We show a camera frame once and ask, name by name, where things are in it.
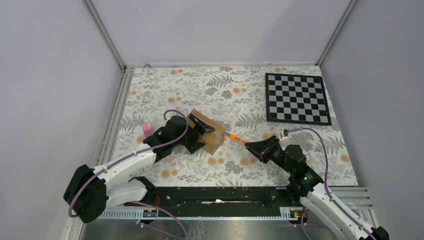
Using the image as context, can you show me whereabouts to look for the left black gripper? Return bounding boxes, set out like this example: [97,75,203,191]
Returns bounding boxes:
[172,114,215,154]

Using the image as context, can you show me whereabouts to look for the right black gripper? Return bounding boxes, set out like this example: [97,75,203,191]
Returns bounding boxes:
[244,135,294,175]

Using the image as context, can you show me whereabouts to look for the brown cardboard express box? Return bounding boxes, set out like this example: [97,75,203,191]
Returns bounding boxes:
[186,109,225,155]

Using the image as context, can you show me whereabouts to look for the orange black utility knife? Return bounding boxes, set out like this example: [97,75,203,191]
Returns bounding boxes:
[224,131,248,146]

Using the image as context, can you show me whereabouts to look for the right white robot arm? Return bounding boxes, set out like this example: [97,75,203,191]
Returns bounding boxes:
[244,136,389,240]

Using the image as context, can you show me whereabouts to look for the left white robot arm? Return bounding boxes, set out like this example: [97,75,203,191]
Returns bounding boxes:
[63,110,219,223]

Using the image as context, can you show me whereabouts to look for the floral patterned table mat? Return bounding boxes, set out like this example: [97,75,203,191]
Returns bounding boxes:
[113,66,358,187]

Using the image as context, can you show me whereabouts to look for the pink plastic bag package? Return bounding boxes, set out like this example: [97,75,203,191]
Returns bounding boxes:
[141,122,154,138]

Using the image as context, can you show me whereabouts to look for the black white chessboard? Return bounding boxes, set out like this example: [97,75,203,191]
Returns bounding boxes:
[264,73,332,126]

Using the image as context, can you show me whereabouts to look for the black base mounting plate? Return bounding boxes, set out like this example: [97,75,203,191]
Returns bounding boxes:
[140,186,306,217]

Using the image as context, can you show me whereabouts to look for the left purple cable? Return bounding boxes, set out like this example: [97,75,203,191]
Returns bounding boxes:
[68,109,190,239]

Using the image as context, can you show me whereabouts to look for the purple cable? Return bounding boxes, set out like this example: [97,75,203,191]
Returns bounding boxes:
[280,127,379,240]
[68,109,190,239]

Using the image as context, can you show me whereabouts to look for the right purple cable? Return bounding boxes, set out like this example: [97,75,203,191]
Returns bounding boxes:
[280,127,379,240]

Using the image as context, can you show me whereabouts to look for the grey slotted cable duct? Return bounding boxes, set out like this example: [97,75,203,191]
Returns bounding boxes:
[98,207,300,221]

